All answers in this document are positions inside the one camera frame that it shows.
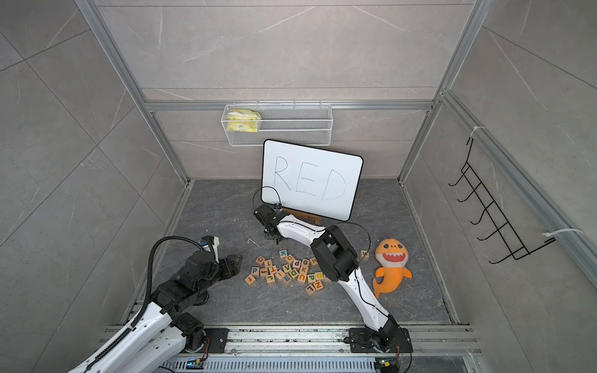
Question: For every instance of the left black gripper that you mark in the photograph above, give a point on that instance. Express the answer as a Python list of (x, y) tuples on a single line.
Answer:
[(234, 267)]

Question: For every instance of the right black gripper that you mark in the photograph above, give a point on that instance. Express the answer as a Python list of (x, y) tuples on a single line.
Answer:
[(267, 229)]

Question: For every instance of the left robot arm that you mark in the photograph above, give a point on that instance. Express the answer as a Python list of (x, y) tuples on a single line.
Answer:
[(163, 327)]

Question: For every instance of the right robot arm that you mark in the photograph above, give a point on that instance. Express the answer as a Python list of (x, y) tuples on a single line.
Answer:
[(339, 262)]

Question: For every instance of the wooden block red f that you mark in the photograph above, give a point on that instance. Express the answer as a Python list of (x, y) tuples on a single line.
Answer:
[(250, 280)]

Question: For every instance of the wooden easel stand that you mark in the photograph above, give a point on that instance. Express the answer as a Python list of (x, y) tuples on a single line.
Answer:
[(308, 217)]

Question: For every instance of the white dry-erase board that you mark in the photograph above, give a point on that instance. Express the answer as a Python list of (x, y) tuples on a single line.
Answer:
[(311, 180)]

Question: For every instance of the orange shark plush toy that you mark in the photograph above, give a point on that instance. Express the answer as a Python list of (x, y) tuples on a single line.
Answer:
[(392, 255)]

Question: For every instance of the yellow packet in basket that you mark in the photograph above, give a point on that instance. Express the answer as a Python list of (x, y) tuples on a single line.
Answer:
[(243, 120)]

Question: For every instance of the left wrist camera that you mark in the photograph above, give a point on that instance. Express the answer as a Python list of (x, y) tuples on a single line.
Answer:
[(211, 242)]

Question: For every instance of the metal base rail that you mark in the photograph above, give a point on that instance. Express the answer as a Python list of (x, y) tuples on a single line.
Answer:
[(323, 348)]

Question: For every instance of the white wire mesh basket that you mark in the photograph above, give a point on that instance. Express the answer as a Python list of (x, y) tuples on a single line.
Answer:
[(301, 124)]

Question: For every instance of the black wall hook rack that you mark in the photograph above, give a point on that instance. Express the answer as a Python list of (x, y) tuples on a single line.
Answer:
[(492, 211)]

